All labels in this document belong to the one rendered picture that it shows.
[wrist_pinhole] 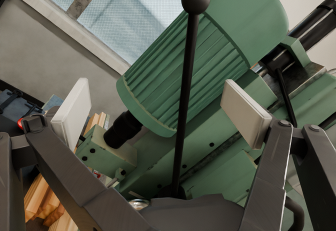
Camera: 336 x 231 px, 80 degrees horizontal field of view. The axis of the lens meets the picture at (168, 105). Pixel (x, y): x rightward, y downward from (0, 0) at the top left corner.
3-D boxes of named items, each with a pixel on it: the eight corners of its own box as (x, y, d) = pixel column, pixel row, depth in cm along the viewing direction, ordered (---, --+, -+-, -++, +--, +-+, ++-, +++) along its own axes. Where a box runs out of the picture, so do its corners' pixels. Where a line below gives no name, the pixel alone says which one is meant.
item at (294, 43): (249, 53, 48) (313, -4, 43) (265, 75, 51) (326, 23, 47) (268, 64, 41) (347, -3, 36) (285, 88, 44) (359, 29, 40)
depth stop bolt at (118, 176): (96, 187, 52) (121, 165, 49) (103, 190, 53) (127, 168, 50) (95, 194, 50) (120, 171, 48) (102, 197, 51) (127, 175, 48)
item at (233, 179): (189, 188, 46) (242, 148, 42) (213, 203, 49) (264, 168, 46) (199, 226, 38) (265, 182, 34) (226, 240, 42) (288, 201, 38)
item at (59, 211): (73, 147, 63) (84, 136, 62) (77, 149, 64) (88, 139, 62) (42, 225, 42) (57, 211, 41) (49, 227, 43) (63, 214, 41)
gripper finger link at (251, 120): (263, 117, 14) (273, 117, 14) (225, 78, 20) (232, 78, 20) (252, 150, 15) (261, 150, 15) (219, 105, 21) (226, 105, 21)
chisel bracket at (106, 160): (76, 143, 53) (95, 122, 51) (118, 167, 59) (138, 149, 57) (67, 164, 46) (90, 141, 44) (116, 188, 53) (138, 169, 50)
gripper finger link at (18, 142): (47, 171, 11) (-12, 174, 11) (72, 121, 16) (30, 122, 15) (41, 151, 11) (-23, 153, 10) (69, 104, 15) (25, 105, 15)
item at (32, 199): (52, 145, 58) (65, 131, 56) (59, 148, 59) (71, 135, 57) (8, 227, 38) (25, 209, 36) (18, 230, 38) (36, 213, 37)
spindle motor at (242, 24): (117, 70, 50) (213, -34, 42) (166, 110, 58) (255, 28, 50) (109, 105, 35) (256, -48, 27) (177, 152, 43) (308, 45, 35)
